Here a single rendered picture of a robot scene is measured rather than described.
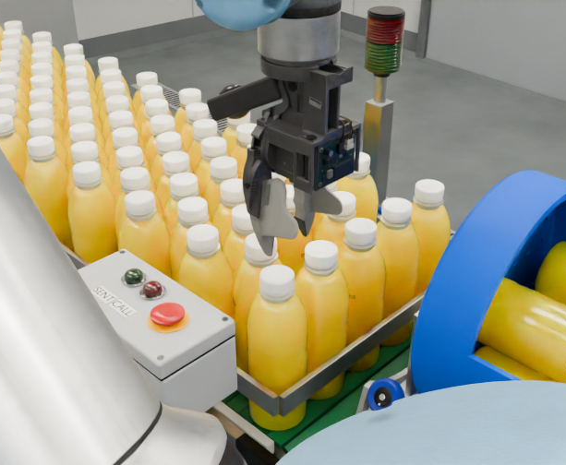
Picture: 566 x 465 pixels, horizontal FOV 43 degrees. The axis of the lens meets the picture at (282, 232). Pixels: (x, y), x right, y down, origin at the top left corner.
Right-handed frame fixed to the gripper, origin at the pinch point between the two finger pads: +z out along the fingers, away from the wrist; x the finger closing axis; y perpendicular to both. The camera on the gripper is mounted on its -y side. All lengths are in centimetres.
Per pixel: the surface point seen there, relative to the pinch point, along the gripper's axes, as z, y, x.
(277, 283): 5.1, 1.2, -2.0
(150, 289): 5.2, -7.9, -12.3
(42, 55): 5, -89, 21
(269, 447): 26.6, 3.0, -5.3
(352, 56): 114, -262, 336
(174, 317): 5.2, -2.1, -13.6
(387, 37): -6, -24, 49
